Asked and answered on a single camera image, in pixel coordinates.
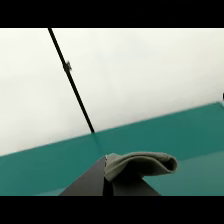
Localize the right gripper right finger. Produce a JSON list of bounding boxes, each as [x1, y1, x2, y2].
[[103, 153, 160, 197]]

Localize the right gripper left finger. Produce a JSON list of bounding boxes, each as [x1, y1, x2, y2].
[[59, 154, 109, 197]]

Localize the grey-green garment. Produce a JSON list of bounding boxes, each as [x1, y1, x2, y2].
[[103, 151, 179, 183]]

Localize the black pole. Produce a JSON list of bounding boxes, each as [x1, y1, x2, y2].
[[47, 27, 96, 134]]

